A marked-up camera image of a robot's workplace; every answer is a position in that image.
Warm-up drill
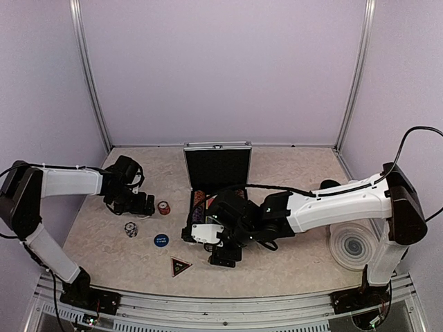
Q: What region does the red poker chip stack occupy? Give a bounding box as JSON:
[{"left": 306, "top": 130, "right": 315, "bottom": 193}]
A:
[{"left": 157, "top": 201, "right": 171, "bottom": 215}]

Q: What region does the black white chip stack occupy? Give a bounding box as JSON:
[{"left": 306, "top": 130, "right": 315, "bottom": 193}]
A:
[{"left": 124, "top": 222, "right": 138, "bottom": 238}]

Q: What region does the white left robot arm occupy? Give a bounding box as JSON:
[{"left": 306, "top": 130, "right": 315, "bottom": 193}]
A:
[{"left": 1, "top": 156, "right": 155, "bottom": 308}]

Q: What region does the aluminium poker chip case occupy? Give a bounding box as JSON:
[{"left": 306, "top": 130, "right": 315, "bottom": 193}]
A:
[{"left": 183, "top": 141, "right": 252, "bottom": 209}]

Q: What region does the dark green mug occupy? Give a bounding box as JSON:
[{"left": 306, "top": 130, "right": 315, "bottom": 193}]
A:
[{"left": 319, "top": 179, "right": 341, "bottom": 190}]

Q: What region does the red chip row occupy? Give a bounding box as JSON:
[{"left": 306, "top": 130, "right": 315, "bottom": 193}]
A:
[{"left": 193, "top": 190, "right": 206, "bottom": 211}]

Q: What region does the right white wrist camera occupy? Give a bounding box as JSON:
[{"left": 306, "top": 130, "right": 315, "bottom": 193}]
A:
[{"left": 191, "top": 223, "right": 224, "bottom": 245}]

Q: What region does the black triangular button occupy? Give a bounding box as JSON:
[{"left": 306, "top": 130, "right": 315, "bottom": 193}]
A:
[{"left": 171, "top": 257, "right": 192, "bottom": 277}]

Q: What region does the blue round button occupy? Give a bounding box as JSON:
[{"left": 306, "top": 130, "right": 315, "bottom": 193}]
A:
[{"left": 154, "top": 234, "right": 170, "bottom": 248}]

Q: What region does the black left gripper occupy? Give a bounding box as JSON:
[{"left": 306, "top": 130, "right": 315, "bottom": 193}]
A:
[{"left": 108, "top": 185, "right": 154, "bottom": 215}]

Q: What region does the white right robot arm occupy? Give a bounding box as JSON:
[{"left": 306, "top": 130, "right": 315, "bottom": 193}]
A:
[{"left": 182, "top": 163, "right": 428, "bottom": 307}]

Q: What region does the grey striped plate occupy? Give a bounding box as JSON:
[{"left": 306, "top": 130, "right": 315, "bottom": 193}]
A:
[{"left": 328, "top": 223, "right": 378, "bottom": 271}]

